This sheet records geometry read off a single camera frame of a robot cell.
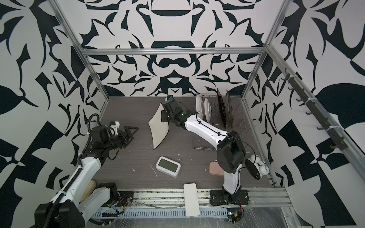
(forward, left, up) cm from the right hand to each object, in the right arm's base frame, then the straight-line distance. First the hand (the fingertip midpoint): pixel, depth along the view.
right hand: (163, 112), depth 84 cm
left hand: (-10, +15, -2) cm, 18 cm away
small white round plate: (+10, -22, -7) cm, 26 cm away
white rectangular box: (-45, -15, -15) cm, 50 cm away
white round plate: (+8, -28, -9) cm, 30 cm away
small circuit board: (-47, -35, -22) cm, 63 cm away
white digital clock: (-25, -2, -17) cm, 31 cm away
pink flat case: (-26, -30, -22) cm, 45 cm away
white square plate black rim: (-2, +5, -15) cm, 16 cm away
